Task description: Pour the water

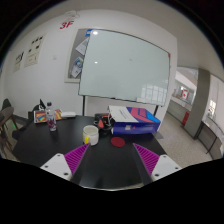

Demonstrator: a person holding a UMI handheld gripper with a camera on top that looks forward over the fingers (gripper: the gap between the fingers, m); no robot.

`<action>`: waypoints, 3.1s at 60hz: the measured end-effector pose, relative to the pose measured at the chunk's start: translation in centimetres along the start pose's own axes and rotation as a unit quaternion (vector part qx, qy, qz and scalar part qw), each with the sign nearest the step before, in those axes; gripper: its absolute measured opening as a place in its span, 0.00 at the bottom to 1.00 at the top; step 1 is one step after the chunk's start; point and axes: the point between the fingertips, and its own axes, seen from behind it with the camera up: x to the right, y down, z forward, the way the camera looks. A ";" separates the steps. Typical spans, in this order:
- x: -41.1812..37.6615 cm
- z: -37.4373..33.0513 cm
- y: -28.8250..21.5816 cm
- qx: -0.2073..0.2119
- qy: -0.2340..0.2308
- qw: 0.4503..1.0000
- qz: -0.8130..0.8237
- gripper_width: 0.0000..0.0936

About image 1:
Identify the clear plastic water bottle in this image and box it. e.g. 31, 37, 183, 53
46, 102, 57, 131

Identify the blue and red box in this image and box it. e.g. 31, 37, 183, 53
112, 107, 160, 135

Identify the small white wall poster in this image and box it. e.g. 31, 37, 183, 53
13, 51, 24, 72

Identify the white cup yellow label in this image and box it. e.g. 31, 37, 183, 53
83, 125, 99, 146

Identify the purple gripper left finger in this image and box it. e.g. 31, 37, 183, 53
41, 143, 90, 181

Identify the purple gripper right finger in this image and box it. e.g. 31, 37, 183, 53
133, 143, 181, 181

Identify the red round coaster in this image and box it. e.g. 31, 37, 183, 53
111, 137, 125, 148

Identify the large whiteboard on stand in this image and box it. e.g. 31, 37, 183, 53
79, 29, 171, 118

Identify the white paper sheet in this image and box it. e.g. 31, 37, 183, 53
109, 106, 137, 123

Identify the black red device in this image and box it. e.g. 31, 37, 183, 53
93, 113, 113, 131

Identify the white flat object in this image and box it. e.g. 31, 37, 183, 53
61, 112, 76, 118

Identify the colourful orange box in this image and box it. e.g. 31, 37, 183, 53
34, 109, 62, 123

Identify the grey notice board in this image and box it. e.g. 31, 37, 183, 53
64, 28, 90, 83

